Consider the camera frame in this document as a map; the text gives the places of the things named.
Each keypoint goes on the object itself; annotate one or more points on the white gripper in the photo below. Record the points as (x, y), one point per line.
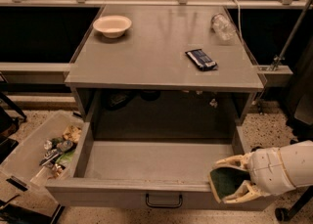
(265, 171)

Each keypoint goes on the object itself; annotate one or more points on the green and yellow sponge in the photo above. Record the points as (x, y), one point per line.
(225, 181)

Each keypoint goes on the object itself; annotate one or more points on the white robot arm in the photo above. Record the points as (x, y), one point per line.
(298, 162)

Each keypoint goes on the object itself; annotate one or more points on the grey open drawer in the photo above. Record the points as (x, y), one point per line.
(119, 173)

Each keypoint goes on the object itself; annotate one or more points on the black office chair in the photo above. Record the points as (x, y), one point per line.
(288, 120)

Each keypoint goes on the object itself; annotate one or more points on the dark blue snack packet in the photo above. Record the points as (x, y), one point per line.
(202, 61)

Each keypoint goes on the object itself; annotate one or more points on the clear plastic bottle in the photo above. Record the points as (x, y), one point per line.
(222, 26)

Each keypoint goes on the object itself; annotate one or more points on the grey cabinet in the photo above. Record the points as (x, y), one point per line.
(143, 83)

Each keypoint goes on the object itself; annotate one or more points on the pile of snack wrappers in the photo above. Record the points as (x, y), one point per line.
(59, 151)

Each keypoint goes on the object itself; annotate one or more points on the metal stand pole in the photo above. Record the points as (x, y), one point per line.
(277, 59)

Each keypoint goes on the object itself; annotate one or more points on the clear plastic bin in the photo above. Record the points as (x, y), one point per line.
(22, 167)

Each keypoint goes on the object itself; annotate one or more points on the white bowl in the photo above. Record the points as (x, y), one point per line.
(112, 26)

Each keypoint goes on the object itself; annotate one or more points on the black drawer handle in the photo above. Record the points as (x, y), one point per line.
(164, 201)

